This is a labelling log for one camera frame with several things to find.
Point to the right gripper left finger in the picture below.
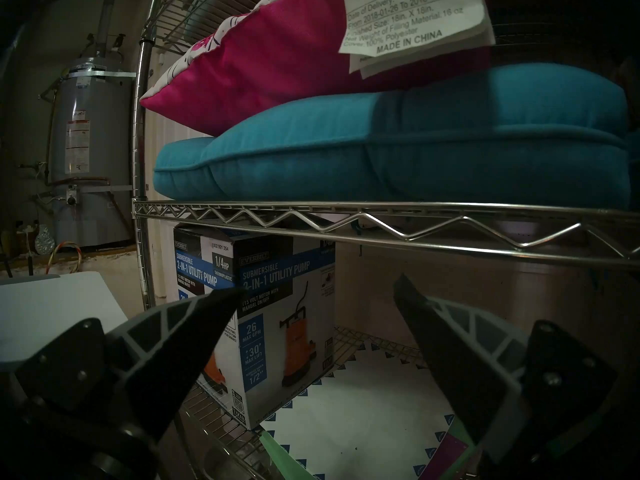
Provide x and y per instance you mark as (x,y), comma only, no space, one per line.
(150,364)

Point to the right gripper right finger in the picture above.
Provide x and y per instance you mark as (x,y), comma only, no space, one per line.
(475,374)

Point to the pink flamingo throw cushion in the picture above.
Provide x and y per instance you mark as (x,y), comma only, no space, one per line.
(280,59)

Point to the teal tufted seat cushion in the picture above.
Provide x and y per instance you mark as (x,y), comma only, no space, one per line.
(400,149)

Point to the purple paper sheet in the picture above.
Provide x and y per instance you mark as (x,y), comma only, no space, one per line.
(445,456)

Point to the white folding table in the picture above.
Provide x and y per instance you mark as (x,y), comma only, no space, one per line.
(50,309)

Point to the white paper with zigzag edge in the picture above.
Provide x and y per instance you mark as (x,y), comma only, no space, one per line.
(360,414)

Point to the utility pump cardboard box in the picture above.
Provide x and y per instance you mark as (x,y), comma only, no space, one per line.
(280,294)

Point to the green paper folder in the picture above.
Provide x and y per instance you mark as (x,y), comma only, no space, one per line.
(280,459)

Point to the grey water heater tank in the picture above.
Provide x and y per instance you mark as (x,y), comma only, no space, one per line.
(95,134)

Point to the grey flue pipe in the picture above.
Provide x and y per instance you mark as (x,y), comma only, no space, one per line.
(106,24)

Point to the crumpled silver foil duct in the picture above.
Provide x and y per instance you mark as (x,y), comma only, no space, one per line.
(44,241)

